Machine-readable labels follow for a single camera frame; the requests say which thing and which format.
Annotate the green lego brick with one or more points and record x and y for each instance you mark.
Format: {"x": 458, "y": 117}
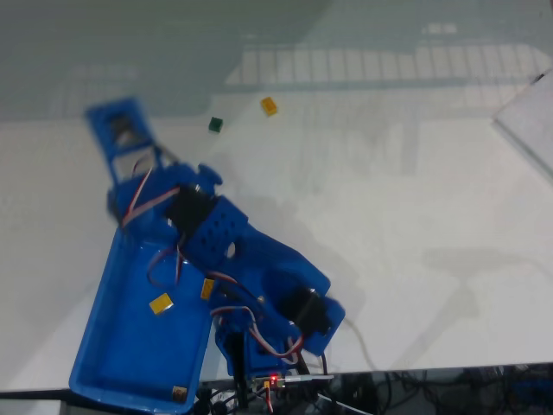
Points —
{"x": 215, "y": 124}

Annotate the yellow lego brick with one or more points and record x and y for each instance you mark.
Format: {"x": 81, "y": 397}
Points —
{"x": 161, "y": 304}
{"x": 269, "y": 106}

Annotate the blue plastic bin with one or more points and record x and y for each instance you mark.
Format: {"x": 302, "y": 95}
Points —
{"x": 129, "y": 346}

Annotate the controller board with red led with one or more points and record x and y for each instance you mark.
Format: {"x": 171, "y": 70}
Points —
{"x": 268, "y": 381}

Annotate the blue gripper camera mount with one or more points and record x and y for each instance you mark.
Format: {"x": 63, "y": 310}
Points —
{"x": 99, "y": 125}

